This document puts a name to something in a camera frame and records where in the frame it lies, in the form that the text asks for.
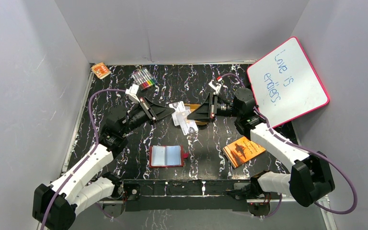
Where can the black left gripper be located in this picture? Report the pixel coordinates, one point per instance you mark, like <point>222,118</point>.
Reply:
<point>148,109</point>

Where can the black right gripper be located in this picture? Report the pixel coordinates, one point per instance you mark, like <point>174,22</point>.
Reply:
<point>207,111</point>

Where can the silver credit card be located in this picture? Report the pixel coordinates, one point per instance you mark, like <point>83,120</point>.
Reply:
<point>187,126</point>

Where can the red leather card holder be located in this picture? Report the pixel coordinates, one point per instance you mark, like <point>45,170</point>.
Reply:
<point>167,156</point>

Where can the white credit card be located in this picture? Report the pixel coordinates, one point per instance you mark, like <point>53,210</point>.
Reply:
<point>178,107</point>

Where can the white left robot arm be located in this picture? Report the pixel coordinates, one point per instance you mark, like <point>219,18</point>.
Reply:
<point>88,158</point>

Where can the small orange card box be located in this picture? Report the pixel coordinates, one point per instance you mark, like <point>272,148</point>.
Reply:
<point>100,70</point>

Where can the orange oval tray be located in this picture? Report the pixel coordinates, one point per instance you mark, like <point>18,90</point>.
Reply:
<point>199,113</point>

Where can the pack of coloured markers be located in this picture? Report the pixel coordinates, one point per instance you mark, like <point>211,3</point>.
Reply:
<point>144,79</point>

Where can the orange book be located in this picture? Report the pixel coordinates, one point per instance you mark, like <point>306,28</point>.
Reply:
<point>241,151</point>

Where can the pink framed whiteboard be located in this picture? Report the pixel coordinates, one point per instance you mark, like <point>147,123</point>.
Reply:
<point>285,84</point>

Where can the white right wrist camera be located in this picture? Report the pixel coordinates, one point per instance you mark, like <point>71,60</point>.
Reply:
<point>215,86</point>

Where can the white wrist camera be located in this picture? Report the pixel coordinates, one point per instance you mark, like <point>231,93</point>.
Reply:
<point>215,86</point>
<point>132,93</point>

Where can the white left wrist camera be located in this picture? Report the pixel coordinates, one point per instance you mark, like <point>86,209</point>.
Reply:
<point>132,93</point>

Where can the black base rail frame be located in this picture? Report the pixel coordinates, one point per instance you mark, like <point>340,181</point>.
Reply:
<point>140,195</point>

